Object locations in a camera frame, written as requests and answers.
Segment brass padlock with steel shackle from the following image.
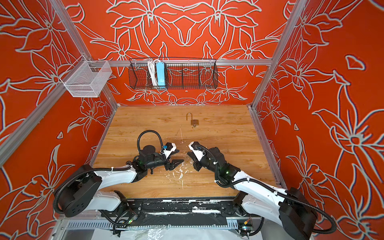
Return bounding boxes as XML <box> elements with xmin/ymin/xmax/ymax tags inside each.
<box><xmin>186</xmin><ymin>113</ymin><xmax>199</xmax><ymax>128</ymax></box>

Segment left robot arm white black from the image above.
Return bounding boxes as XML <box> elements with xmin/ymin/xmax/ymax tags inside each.
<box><xmin>53</xmin><ymin>130</ymin><xmax>183</xmax><ymax>218</ymax></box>

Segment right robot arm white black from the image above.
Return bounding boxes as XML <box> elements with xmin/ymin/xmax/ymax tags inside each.
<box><xmin>188</xmin><ymin>142</ymin><xmax>337</xmax><ymax>240</ymax></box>

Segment light blue box in basket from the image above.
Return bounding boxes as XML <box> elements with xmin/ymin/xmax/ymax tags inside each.
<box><xmin>156</xmin><ymin>62</ymin><xmax>166</xmax><ymax>89</ymax></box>

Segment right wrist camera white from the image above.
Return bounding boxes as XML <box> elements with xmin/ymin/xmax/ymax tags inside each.
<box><xmin>189</xmin><ymin>141</ymin><xmax>206</xmax><ymax>162</ymax></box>

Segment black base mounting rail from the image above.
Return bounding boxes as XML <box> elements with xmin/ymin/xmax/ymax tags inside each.
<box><xmin>100</xmin><ymin>197</ymin><xmax>261</xmax><ymax>229</ymax></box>

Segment black wire wall basket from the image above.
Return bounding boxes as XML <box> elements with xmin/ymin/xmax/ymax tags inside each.
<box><xmin>128</xmin><ymin>58</ymin><xmax>219</xmax><ymax>90</ymax></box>

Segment white cable bundle in basket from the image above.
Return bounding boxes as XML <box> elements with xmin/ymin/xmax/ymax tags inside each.
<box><xmin>146</xmin><ymin>59</ymin><xmax>159</xmax><ymax>88</ymax></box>

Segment white wire mesh basket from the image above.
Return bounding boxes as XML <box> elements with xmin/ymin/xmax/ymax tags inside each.
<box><xmin>60</xmin><ymin>61</ymin><xmax>112</xmax><ymax>98</ymax></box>

